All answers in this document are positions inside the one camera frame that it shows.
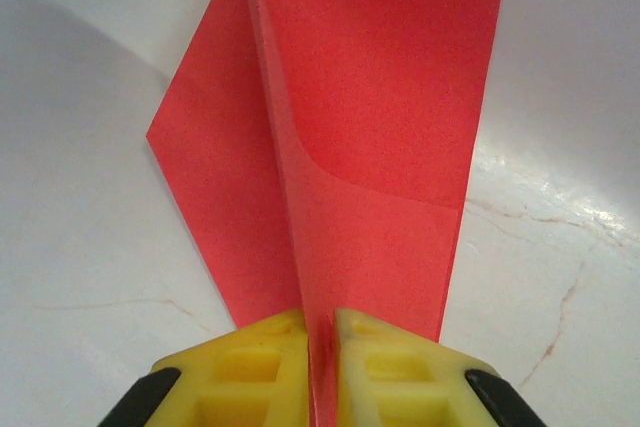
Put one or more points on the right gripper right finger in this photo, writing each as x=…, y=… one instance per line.
x=410, y=377

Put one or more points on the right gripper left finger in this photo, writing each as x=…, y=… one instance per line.
x=240, y=377

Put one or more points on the red paper sheet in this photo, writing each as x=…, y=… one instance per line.
x=375, y=97

